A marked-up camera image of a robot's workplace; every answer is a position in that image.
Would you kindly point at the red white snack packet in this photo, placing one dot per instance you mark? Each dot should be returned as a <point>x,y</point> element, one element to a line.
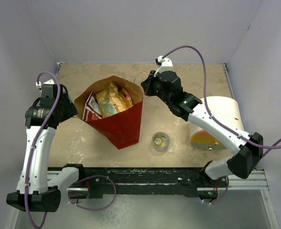
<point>91,109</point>

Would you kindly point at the yellow kettle chips bag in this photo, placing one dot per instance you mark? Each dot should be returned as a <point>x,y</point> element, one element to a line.
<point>110,102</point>

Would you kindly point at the orange snack packet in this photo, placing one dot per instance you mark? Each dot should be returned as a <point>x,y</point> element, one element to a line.
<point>126,98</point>

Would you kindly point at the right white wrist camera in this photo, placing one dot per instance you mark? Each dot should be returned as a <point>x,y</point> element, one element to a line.
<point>164,64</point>

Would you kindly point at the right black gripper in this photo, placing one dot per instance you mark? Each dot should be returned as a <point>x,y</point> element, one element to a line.
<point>148,83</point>

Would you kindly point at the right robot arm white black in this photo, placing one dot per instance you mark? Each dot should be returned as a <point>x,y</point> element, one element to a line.
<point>243,146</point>

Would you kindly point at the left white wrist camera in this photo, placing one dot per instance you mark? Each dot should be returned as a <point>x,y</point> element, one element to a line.
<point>39,84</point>

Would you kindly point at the clear tape roll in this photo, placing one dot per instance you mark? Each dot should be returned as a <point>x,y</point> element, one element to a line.
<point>160,141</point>

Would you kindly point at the large white paper roll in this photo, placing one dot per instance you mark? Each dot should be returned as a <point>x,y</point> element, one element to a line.
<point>227,111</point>

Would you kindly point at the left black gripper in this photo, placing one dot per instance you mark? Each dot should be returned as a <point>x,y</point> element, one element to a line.
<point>71,110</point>

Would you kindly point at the red brown paper bag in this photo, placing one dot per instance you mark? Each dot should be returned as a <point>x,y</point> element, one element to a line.
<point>122,129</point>

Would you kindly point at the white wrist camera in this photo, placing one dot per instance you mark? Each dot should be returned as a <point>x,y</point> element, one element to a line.
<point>164,64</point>
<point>39,84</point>

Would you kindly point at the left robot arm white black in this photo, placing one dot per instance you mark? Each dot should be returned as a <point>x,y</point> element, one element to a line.
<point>34,191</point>

